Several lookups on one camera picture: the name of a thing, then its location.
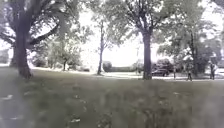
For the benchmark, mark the pale paved path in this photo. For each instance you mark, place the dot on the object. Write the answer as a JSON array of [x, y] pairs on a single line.
[[126, 75]]

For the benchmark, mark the leafy tree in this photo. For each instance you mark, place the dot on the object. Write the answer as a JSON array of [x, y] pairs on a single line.
[[193, 46]]

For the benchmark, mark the small bushy tree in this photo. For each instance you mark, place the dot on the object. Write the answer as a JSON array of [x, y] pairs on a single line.
[[64, 55]]

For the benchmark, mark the person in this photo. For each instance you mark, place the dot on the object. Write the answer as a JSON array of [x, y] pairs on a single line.
[[189, 75], [212, 70], [174, 72]]

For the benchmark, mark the dark hedge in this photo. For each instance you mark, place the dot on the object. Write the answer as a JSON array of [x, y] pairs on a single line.
[[118, 69]]

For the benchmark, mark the tall dark-trunked tree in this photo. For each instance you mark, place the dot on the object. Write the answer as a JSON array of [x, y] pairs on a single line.
[[147, 60]]

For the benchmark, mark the slender young tree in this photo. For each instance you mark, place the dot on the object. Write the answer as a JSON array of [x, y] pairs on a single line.
[[100, 56]]

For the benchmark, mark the green grass lawn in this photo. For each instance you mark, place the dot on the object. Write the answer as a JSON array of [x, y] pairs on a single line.
[[110, 100]]

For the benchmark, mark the large thick-trunked tree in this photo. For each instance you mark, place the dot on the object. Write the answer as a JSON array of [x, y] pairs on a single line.
[[21, 56]]

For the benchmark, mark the dark car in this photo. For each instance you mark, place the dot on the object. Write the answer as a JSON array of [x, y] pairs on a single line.
[[160, 72]]

